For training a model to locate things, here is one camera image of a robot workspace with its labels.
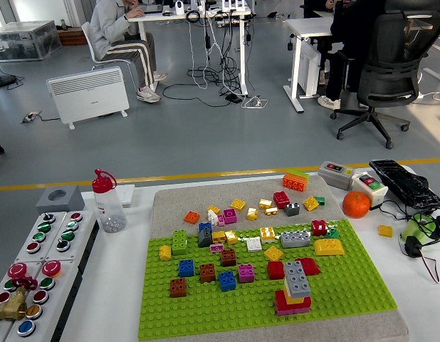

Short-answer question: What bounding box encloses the lime green tall toy brick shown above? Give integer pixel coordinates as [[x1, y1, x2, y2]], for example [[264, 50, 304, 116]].
[[172, 229, 189, 257]]

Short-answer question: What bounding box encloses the yellow curved toy brick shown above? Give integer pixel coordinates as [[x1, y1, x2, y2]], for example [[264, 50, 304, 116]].
[[313, 238, 345, 257]]

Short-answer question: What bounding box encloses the black keyboard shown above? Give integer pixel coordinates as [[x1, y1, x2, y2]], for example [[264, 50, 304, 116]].
[[368, 159, 440, 210]]

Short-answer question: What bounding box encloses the white flat wall switch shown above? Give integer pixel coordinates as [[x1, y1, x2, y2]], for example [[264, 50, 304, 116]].
[[115, 184, 136, 208]]

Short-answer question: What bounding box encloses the black power adapter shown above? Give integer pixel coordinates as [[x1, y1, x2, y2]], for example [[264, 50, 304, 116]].
[[404, 235, 426, 258]]

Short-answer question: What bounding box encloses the white desk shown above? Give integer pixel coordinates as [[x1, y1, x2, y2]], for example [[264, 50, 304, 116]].
[[283, 16, 342, 114], [127, 0, 253, 97]]

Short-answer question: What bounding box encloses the red sloped toy brick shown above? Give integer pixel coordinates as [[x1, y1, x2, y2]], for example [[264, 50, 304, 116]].
[[300, 257, 321, 276]]

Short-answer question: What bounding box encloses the person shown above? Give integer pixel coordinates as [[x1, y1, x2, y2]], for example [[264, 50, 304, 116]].
[[316, 0, 384, 110], [88, 0, 169, 104]]

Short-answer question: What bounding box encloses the red and white wire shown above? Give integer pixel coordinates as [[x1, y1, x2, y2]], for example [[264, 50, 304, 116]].
[[419, 253, 440, 285]]

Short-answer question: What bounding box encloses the clear storage crate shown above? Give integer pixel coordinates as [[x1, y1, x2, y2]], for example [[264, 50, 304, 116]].
[[0, 20, 63, 63]]

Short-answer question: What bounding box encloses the red and white toy brick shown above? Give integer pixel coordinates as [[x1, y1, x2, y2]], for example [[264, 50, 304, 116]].
[[311, 219, 329, 237]]

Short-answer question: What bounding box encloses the wooden box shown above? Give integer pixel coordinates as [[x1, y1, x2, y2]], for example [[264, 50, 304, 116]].
[[57, 27, 88, 47]]

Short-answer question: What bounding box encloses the light grey tall toy brick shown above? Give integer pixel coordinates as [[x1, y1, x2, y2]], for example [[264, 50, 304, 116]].
[[283, 261, 312, 299]]

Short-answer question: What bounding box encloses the wide pink flat toy brick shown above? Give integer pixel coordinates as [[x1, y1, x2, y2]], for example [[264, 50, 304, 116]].
[[276, 308, 311, 317]]

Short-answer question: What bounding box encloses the green tape roll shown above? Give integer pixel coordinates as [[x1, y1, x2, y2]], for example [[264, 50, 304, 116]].
[[400, 213, 438, 246]]

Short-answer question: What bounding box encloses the white panel heater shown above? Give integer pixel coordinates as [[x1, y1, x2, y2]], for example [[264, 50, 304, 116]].
[[46, 66, 131, 130]]

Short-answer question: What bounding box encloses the large red toy brick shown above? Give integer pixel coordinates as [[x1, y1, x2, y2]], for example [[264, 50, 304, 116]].
[[275, 290, 313, 311]]

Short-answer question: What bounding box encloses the lime green long toy brick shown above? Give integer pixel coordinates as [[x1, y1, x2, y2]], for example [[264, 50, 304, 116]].
[[288, 169, 310, 183]]

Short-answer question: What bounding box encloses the clear bottle red cap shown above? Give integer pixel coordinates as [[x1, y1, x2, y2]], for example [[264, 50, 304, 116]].
[[91, 168, 128, 234]]

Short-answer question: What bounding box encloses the light grey long toy brick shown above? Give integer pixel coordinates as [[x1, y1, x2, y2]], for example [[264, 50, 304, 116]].
[[280, 229, 312, 249]]

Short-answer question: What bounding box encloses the grey block with hole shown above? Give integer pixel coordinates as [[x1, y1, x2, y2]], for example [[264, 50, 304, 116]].
[[35, 185, 86, 215]]

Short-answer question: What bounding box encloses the black office chair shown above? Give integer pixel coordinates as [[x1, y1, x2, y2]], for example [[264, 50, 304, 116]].
[[329, 10, 440, 150]]

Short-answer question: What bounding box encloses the white switch box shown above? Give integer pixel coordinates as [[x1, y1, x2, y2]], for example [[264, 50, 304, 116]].
[[351, 171, 389, 210]]

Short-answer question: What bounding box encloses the grey-brown mat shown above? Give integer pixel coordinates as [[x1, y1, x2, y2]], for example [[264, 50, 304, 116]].
[[148, 175, 410, 342]]

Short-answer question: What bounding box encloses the grey push-button box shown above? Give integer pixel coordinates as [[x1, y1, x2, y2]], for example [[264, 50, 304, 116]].
[[44, 209, 100, 275], [4, 261, 83, 342], [14, 211, 68, 264], [0, 261, 43, 342]]

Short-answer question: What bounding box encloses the white cable bundle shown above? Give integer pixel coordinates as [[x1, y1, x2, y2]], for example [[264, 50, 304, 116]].
[[240, 95, 269, 110]]

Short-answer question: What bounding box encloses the dark grey sloped toy brick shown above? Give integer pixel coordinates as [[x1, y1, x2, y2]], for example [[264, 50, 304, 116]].
[[197, 227, 214, 249]]

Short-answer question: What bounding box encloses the brown toy brick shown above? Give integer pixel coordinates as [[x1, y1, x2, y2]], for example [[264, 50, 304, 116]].
[[199, 263, 216, 284], [169, 277, 188, 299], [221, 249, 238, 268]]

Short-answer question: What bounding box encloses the grey switch box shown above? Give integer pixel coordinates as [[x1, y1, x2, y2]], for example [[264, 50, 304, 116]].
[[317, 160, 357, 190]]

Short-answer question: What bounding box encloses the brass valve red handwheel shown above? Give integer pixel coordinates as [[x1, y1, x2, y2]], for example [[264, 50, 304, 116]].
[[0, 276, 39, 322]]

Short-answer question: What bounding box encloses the black fan base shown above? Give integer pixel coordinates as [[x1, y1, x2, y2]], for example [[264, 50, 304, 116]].
[[0, 58, 17, 89]]

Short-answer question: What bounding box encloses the grey floor socket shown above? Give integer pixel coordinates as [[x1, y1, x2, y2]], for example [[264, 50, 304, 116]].
[[20, 110, 43, 125]]

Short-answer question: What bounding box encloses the black cable bundle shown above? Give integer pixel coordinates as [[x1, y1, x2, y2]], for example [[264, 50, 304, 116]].
[[186, 9, 244, 95]]

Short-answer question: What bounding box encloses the orange fruit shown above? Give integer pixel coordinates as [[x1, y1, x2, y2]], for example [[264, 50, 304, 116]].
[[342, 191, 372, 219]]

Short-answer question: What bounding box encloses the white computer tower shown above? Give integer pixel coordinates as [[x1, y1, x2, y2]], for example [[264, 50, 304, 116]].
[[298, 41, 321, 98]]

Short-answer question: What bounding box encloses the green baseplate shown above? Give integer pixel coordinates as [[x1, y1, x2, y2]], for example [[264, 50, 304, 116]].
[[137, 219, 399, 341]]

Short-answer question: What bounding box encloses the white chair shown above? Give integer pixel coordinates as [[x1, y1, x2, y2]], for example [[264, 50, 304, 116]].
[[80, 21, 135, 72]]

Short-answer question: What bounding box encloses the orange long toy brick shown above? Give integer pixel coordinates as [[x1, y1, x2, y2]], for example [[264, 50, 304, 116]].
[[282, 172, 309, 193]]

